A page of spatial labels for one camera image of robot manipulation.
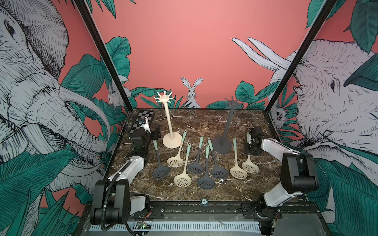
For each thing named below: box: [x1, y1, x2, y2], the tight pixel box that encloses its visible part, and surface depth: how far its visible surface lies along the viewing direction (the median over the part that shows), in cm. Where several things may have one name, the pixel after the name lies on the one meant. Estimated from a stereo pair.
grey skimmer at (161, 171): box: [152, 140, 171, 180], surface depth 88 cm
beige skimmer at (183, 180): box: [173, 143, 192, 188], surface depth 85 cm
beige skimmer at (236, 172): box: [229, 137, 248, 180], surface depth 88 cm
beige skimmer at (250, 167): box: [241, 154, 260, 175], surface depth 90 cm
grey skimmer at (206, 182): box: [197, 144, 216, 191], surface depth 85 cm
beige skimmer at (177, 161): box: [166, 129, 188, 168], surface depth 93 cm
